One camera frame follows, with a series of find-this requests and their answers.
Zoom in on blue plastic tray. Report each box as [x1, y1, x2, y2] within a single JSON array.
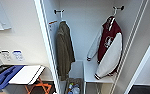
[[0, 64, 25, 92]]

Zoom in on red and white varsity jacket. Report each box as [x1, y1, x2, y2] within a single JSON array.
[[86, 15, 124, 81]]

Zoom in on small orange label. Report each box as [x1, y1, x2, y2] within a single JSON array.
[[48, 20, 59, 26]]

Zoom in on white folding table top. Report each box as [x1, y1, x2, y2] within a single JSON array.
[[9, 64, 46, 86]]

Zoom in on white wardrobe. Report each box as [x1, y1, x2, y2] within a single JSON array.
[[34, 0, 149, 94]]

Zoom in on pale plastic bottle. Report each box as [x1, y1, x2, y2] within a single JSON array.
[[70, 83, 82, 94]]

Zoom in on dark olive jacket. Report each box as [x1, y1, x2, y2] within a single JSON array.
[[54, 20, 76, 83]]

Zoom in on white clothes hanger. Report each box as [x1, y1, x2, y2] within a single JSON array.
[[106, 13, 118, 28]]

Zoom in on dark storage basket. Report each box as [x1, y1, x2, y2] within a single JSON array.
[[64, 77, 84, 94]]

